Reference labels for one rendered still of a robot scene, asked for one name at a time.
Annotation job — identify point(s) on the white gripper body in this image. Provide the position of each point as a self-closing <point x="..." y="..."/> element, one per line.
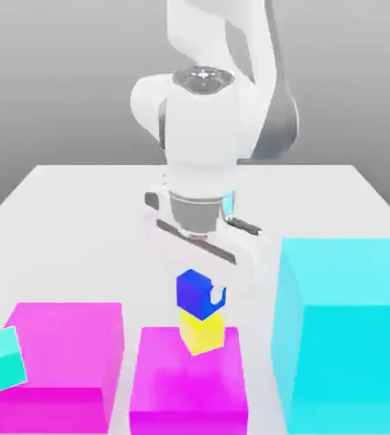
<point x="245" y="261"/>

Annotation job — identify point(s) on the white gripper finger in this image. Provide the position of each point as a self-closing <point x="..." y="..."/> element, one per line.
<point x="217" y="293"/>

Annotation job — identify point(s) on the small blue cube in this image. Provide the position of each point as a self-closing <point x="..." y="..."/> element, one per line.
<point x="193" y="294"/>

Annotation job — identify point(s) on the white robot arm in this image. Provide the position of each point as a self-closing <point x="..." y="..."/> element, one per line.
<point x="201" y="136"/>

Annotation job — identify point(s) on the small yellow cube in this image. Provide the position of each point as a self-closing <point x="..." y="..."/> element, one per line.
<point x="203" y="334"/>

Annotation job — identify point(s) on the large magenta box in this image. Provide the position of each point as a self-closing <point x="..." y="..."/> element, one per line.
<point x="68" y="346"/>
<point x="187" y="390"/>

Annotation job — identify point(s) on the large cyan box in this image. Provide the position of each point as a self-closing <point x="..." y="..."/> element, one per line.
<point x="347" y="340"/>

